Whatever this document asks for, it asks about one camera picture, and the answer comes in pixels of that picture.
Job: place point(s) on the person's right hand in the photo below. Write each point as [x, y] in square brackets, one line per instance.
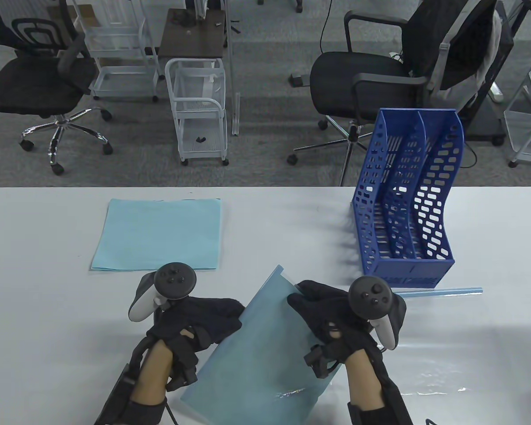
[323, 305]

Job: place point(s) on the person's left hand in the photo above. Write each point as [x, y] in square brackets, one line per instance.
[212, 318]

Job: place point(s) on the black and white controller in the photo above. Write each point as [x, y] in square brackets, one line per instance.
[175, 279]
[369, 294]

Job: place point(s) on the clear file folder cover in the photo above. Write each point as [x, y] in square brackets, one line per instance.
[287, 392]

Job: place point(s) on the square light blue papers stack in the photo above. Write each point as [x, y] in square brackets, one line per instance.
[159, 234]

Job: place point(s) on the clear file folder blue spine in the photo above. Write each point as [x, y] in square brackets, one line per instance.
[447, 291]

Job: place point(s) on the person's left forearm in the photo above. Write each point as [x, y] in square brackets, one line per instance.
[152, 376]

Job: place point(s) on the person's right forearm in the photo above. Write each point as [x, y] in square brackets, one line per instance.
[365, 380]

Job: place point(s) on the blue perforated file rack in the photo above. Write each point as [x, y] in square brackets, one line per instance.
[407, 270]

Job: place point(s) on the small white mesh cart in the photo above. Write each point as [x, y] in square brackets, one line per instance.
[203, 105]

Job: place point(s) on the black armrest office chair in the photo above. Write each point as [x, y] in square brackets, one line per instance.
[354, 75]

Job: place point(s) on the black wheeled stand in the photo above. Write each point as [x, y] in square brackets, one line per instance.
[486, 119]

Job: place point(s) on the tall white mesh cart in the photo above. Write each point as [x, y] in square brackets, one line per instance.
[124, 79]

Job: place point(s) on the brown wooden side table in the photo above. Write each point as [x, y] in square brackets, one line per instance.
[190, 40]

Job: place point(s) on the black mesh office chair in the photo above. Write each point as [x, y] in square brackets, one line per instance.
[31, 84]

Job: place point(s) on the cardboard box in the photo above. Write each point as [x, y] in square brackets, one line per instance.
[86, 12]

